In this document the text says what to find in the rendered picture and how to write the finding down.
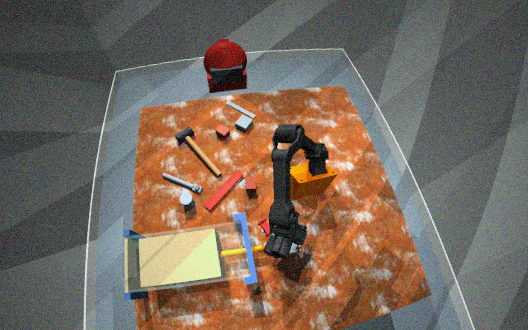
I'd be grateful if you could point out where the grey cylinder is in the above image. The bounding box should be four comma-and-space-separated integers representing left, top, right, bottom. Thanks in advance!
179, 193, 195, 209

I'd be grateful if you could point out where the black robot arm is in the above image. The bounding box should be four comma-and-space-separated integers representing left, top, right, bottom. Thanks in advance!
269, 124, 329, 259

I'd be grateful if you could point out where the white flat bar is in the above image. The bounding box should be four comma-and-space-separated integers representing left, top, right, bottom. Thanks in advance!
225, 101, 256, 119

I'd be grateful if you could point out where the grey metal rod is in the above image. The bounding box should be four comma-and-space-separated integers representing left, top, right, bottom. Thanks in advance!
162, 173, 202, 193

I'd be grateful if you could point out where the clear-panelled guard cubby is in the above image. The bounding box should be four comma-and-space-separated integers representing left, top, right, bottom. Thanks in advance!
123, 214, 252, 301

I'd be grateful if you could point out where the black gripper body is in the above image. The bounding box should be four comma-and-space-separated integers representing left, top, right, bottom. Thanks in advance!
263, 235, 279, 259

